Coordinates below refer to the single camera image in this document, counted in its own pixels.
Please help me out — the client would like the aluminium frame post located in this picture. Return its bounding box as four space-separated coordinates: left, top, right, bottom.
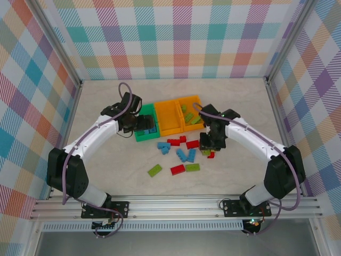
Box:
30 0 84 89
265 0 318 85

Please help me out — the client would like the green plastic bin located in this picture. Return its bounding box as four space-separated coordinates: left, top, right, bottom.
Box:
134 103 160 142

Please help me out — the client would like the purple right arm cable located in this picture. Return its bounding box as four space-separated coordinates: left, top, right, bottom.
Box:
193 103 301 237

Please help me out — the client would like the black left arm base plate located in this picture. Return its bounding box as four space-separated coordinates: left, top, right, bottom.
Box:
81 200 131 220

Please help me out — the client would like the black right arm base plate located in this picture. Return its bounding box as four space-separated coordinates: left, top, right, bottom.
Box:
222 199 273 217

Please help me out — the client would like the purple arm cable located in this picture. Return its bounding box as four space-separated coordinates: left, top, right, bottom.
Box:
193 103 301 237
62 83 133 238

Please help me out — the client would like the aluminium side rail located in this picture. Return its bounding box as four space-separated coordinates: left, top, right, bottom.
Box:
37 79 84 201
265 77 314 199

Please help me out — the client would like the slotted grey cable duct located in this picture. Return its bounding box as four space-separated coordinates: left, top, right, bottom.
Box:
42 221 245 232

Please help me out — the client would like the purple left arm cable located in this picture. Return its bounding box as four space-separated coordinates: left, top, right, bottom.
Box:
62 83 133 238

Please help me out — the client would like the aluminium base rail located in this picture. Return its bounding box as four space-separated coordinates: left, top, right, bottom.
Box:
29 194 323 221

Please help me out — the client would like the orange plastic bin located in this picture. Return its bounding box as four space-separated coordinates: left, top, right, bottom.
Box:
154 100 184 138
176 95 207 133

